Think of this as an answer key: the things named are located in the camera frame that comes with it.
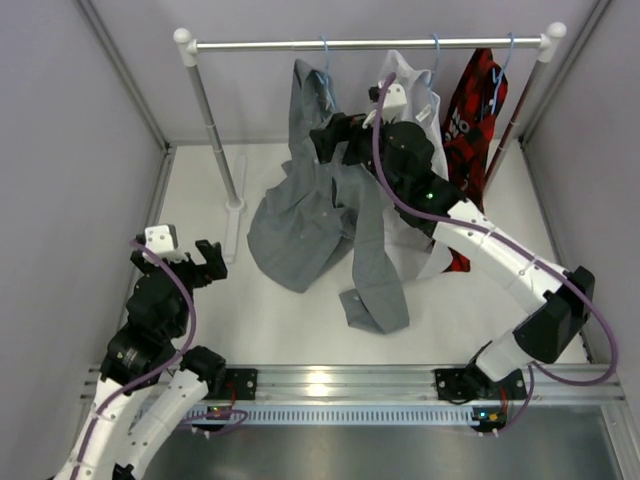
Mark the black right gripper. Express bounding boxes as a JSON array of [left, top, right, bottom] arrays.
[[310, 108, 405, 200]]

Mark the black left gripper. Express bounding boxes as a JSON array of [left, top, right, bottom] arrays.
[[134, 239, 227, 337]]

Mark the light blue wire hanger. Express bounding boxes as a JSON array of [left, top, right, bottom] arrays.
[[316, 36, 336, 111]]

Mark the grey button-up shirt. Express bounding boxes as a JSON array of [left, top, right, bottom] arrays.
[[247, 59, 410, 334]]

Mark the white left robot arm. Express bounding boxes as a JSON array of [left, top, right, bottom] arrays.
[[56, 235, 228, 479]]

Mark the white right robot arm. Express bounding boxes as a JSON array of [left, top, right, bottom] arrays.
[[310, 113, 595, 400]]

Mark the blue hanger under white shirt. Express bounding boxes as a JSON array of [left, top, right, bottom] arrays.
[[427, 33, 441, 93]]

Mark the white hanging shirt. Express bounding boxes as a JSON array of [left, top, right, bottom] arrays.
[[380, 50, 452, 282]]

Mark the red black plaid shirt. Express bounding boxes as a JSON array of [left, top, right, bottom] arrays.
[[439, 47, 509, 274]]

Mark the blue hanger under plaid shirt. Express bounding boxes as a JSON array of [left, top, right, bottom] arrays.
[[489, 32, 515, 115]]

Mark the white metal clothes rack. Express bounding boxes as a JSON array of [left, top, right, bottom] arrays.
[[173, 22, 567, 264]]

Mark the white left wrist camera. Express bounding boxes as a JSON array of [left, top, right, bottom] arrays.
[[143, 224, 187, 263]]

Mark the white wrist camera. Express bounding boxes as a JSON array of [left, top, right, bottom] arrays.
[[143, 224, 187, 263], [362, 83, 408, 129]]

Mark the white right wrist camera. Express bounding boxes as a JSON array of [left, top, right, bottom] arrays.
[[362, 83, 408, 129]]

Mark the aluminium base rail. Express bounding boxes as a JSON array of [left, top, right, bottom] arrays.
[[79, 363, 626, 406]]

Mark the white slotted cable duct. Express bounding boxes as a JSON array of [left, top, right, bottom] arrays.
[[178, 404, 505, 428]]

